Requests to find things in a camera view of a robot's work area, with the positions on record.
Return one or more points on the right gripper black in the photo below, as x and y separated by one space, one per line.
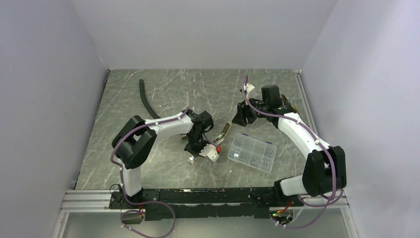
243 112

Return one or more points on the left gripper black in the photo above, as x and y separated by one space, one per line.
195 152

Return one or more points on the white staple box tray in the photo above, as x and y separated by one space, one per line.
192 160

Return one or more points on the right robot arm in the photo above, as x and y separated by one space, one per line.
325 168

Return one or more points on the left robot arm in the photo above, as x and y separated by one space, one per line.
133 144

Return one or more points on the clear plastic screw organizer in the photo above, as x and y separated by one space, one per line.
251 152

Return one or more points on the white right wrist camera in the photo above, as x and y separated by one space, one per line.
249 90

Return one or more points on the orange handled pliers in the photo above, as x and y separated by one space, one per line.
287 103

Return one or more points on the aluminium frame rail right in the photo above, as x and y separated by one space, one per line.
300 102

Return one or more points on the aluminium frame rail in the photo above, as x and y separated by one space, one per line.
106 200
300 102

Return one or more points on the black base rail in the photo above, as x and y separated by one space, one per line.
165 211

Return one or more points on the aluminium frame rail front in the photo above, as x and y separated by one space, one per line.
106 200

